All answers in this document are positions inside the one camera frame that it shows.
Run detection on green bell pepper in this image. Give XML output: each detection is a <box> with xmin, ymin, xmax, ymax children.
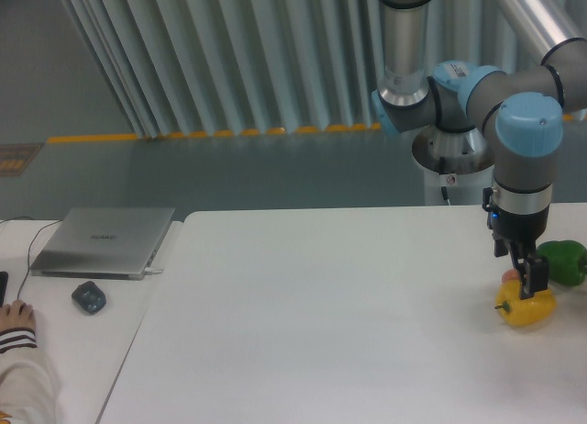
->
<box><xmin>537</xmin><ymin>240</ymin><xmax>586</xmax><ymax>286</ymax></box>

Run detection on yellow bell pepper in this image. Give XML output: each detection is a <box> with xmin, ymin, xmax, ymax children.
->
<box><xmin>494</xmin><ymin>280</ymin><xmax>557</xmax><ymax>327</ymax></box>

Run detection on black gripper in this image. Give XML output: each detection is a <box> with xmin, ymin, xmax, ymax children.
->
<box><xmin>482</xmin><ymin>187</ymin><xmax>552</xmax><ymax>300</ymax></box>

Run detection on cream sleeved forearm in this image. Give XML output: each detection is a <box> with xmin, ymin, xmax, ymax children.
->
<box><xmin>1</xmin><ymin>327</ymin><xmax>57</xmax><ymax>423</ymax></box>

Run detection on white usb plug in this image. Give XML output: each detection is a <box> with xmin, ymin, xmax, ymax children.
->
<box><xmin>144</xmin><ymin>267</ymin><xmax>163</xmax><ymax>275</ymax></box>

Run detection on thin black cable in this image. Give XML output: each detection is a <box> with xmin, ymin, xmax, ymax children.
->
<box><xmin>0</xmin><ymin>217</ymin><xmax>63</xmax><ymax>302</ymax></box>

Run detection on silver closed laptop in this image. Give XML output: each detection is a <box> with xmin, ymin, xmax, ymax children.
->
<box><xmin>30</xmin><ymin>207</ymin><xmax>174</xmax><ymax>280</ymax></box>

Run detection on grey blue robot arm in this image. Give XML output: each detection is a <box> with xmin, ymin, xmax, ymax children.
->
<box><xmin>372</xmin><ymin>0</ymin><xmax>586</xmax><ymax>299</ymax></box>

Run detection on black phone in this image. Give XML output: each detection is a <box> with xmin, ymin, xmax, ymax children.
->
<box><xmin>0</xmin><ymin>271</ymin><xmax>8</xmax><ymax>306</ymax></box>

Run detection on white folding partition screen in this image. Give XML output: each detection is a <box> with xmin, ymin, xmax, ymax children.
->
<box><xmin>52</xmin><ymin>0</ymin><xmax>587</xmax><ymax>140</ymax></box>

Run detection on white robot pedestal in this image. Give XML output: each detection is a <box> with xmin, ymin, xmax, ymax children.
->
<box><xmin>412</xmin><ymin>126</ymin><xmax>493</xmax><ymax>206</ymax></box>

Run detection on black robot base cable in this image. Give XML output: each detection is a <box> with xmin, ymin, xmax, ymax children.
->
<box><xmin>437</xmin><ymin>155</ymin><xmax>453</xmax><ymax>206</ymax></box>

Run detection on brown egg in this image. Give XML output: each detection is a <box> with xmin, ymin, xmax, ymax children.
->
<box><xmin>501</xmin><ymin>269</ymin><xmax>519</xmax><ymax>283</ymax></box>

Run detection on person's hand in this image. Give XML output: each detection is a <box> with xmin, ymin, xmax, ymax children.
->
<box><xmin>0</xmin><ymin>300</ymin><xmax>36</xmax><ymax>333</ymax></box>

